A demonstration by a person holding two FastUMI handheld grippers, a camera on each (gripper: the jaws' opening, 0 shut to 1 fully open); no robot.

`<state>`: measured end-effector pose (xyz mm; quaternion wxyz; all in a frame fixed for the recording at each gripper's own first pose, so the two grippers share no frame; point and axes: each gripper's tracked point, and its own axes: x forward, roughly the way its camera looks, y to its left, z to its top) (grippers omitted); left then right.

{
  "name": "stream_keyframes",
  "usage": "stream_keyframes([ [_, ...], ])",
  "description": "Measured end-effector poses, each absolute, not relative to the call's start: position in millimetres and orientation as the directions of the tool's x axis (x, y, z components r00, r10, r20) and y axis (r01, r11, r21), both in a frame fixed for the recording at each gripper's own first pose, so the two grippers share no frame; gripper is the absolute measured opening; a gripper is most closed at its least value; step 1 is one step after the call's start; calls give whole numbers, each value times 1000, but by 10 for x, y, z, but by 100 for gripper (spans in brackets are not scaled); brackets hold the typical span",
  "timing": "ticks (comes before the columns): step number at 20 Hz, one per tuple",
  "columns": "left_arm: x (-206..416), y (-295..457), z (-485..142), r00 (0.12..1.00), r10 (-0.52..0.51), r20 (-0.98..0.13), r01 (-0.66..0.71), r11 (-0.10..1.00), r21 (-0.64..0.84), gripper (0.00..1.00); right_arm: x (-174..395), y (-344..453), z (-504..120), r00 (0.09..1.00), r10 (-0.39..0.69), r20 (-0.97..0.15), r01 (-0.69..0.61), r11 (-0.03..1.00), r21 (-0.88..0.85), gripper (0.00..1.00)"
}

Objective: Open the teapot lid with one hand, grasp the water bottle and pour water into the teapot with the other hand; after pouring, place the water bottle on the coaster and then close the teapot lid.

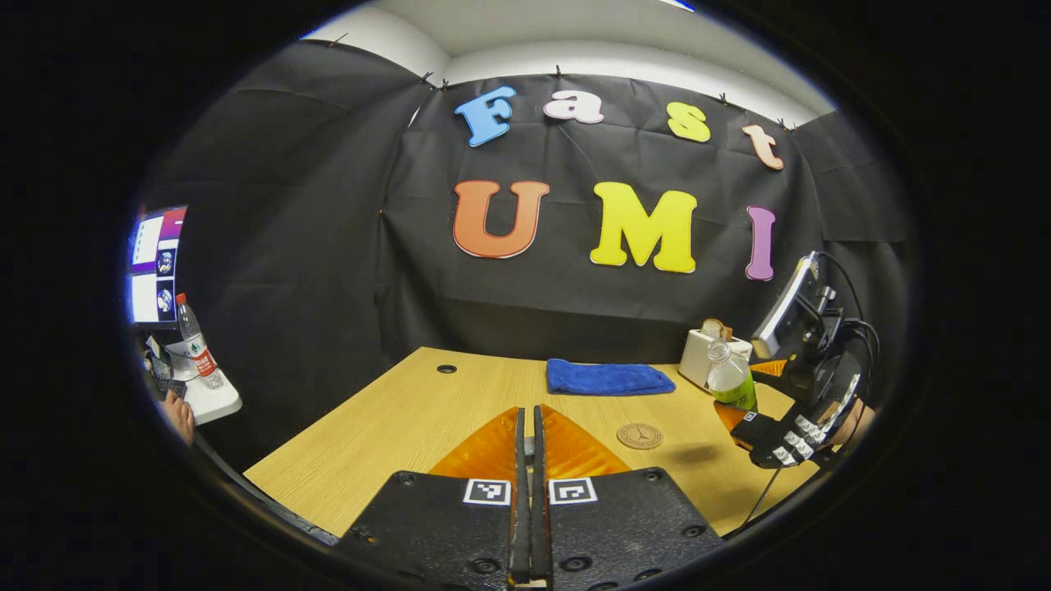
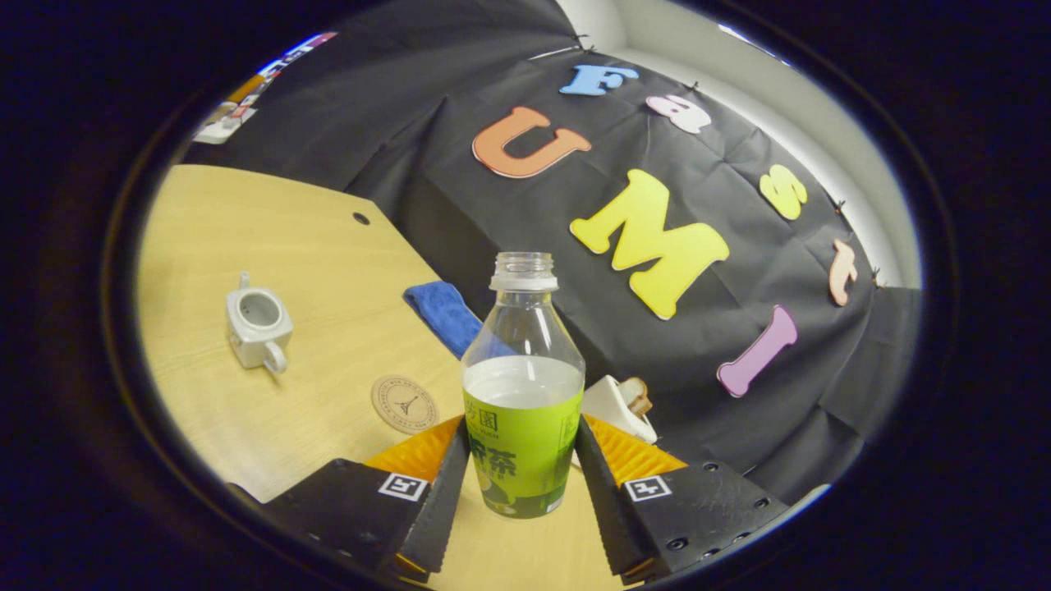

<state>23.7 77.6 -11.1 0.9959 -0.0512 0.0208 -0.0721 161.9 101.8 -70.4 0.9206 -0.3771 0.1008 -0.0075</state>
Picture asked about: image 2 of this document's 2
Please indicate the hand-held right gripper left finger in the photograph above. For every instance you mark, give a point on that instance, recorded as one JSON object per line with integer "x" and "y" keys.
{"x": 443, "y": 509}

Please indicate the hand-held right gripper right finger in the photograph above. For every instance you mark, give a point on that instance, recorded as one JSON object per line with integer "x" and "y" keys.
{"x": 603, "y": 509}

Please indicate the clear water bottle green label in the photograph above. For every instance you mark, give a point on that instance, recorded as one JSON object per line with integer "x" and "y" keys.
{"x": 521, "y": 443}

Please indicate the round cork coaster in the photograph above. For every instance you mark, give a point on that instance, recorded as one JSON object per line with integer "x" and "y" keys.
{"x": 404, "y": 404}

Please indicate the white floral teacup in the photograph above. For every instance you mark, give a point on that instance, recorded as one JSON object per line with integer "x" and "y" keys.
{"x": 259, "y": 324}

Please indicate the white toaster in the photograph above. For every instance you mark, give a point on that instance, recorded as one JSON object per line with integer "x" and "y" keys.
{"x": 608, "y": 402}

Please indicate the bread slice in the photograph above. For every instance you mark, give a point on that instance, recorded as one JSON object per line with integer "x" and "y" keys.
{"x": 637, "y": 396}

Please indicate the blue towel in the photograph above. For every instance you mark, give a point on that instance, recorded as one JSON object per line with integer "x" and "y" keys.
{"x": 439, "y": 312}

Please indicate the black backdrop cloth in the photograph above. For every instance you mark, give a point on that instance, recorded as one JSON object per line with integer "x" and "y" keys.
{"x": 509, "y": 205}

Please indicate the computer monitor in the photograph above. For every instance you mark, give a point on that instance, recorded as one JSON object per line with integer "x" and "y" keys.
{"x": 271, "y": 70}

